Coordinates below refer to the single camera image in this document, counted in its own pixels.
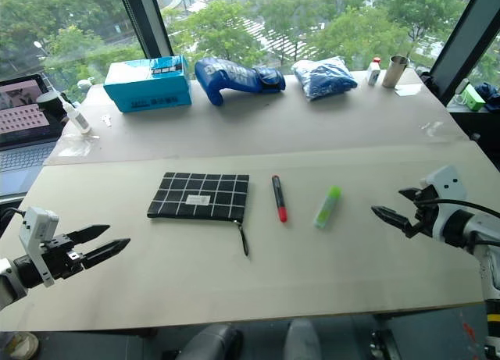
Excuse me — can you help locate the white charger plug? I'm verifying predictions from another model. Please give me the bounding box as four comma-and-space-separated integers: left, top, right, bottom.
454, 78, 472, 104

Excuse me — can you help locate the black grid pencil pouch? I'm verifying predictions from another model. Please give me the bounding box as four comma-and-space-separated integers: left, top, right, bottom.
146, 171, 251, 257

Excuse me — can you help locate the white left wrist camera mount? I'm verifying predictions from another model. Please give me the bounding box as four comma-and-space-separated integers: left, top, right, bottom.
18, 206, 60, 288

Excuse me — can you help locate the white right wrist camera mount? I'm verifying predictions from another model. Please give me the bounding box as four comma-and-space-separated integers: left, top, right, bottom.
419, 165, 468, 201

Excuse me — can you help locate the dark rounded shape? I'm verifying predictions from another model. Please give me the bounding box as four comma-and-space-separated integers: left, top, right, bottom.
184, 323, 244, 360

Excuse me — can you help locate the white paper card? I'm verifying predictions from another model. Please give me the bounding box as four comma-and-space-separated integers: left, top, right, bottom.
394, 83, 424, 97

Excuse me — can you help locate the white squeeze bottle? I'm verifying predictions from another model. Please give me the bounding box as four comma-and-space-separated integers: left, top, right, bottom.
58, 95, 93, 136

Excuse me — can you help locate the dark blue cloth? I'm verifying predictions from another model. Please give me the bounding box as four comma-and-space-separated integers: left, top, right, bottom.
473, 82, 500, 114

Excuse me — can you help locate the grey laptop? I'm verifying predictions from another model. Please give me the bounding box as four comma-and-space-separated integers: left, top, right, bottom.
0, 73, 66, 199

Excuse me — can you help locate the grey rounded shape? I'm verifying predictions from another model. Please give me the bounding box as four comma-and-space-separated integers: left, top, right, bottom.
282, 317, 324, 360

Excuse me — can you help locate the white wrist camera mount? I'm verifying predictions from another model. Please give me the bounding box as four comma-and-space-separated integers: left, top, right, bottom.
419, 165, 468, 201
18, 206, 60, 288

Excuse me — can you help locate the black window pillar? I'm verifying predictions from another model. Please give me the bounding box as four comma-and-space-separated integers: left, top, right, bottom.
115, 0, 174, 59
428, 0, 500, 105

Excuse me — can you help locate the black caster base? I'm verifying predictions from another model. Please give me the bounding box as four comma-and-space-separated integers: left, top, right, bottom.
370, 327, 404, 360

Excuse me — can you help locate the small white red-capped bottle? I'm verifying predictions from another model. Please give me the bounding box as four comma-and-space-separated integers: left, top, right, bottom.
366, 57, 382, 87

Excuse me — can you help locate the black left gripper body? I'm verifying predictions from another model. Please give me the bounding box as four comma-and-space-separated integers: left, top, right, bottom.
41, 234, 87, 281

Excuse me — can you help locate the blue boxing glove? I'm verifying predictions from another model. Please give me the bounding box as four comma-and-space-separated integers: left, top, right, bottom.
194, 57, 287, 106

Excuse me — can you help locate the metal cup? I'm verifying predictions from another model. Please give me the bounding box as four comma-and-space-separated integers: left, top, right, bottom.
381, 55, 411, 89

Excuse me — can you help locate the clear plastic sheet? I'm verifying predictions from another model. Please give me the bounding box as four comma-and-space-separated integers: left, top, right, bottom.
54, 134, 102, 159

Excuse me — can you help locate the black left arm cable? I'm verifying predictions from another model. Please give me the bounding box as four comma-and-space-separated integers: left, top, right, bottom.
0, 207, 27, 225

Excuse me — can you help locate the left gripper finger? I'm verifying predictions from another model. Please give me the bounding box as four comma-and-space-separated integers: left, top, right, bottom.
64, 224, 111, 245
80, 237, 132, 270

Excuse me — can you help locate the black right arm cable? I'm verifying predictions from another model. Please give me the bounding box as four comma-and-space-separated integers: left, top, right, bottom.
420, 197, 500, 221

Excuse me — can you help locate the light blue cardboard box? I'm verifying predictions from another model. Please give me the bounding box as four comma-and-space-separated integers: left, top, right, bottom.
102, 55, 194, 114

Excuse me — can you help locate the red and black marker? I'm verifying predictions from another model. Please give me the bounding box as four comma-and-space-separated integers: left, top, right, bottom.
271, 174, 290, 223

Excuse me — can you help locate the black round camera device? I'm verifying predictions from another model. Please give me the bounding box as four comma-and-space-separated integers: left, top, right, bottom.
35, 91, 66, 123

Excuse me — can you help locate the green small box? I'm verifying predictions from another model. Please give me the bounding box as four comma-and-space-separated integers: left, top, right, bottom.
460, 84, 487, 112

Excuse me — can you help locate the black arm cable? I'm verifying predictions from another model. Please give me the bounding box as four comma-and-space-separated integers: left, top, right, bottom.
0, 207, 27, 225
420, 197, 500, 221

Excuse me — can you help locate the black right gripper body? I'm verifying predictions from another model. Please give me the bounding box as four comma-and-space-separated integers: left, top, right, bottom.
405, 185, 441, 240

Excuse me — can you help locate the blue cloth in plastic bag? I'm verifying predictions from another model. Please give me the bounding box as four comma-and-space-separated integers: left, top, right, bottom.
291, 55, 359, 102

